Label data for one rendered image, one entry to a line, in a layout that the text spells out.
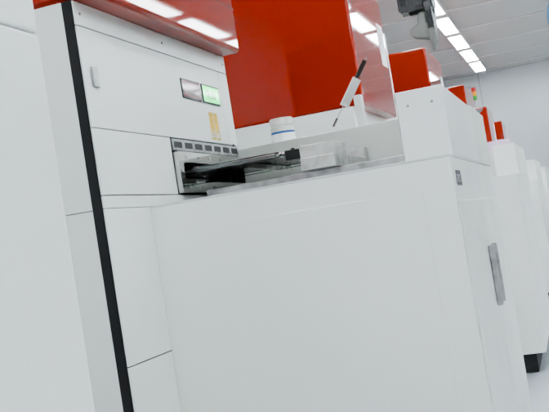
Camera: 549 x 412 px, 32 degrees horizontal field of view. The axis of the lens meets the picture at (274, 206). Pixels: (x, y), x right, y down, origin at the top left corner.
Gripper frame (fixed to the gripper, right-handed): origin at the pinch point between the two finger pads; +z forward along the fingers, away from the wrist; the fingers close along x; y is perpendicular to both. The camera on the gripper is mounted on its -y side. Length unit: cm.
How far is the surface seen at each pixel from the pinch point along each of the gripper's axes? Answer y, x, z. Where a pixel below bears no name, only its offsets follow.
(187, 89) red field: 58, 15, 1
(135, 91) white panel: 59, 44, 4
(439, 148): -1.5, 40.1, 26.9
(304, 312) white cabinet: 29, 46, 55
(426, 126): 0.1, 40.1, 22.3
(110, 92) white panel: 59, 56, 6
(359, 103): 24.1, -17.0, 8.1
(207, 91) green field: 58, 1, 0
